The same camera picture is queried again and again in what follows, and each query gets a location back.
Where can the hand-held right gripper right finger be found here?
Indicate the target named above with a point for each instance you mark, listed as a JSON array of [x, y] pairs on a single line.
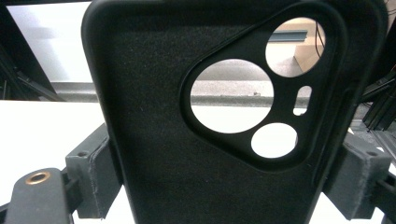
[[358, 177]]

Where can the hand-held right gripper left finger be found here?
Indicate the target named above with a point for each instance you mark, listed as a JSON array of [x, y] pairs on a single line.
[[93, 174]]

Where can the black phone case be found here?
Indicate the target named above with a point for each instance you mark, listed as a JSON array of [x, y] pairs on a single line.
[[149, 124]]

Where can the white cabinet panel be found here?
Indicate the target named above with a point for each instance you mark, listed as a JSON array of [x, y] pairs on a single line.
[[46, 40]]

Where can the grey rectangular desk panel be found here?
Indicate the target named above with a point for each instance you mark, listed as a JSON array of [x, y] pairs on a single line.
[[288, 35]]

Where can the black frame strut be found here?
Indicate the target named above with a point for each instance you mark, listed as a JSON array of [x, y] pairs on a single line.
[[37, 87], [379, 105]]

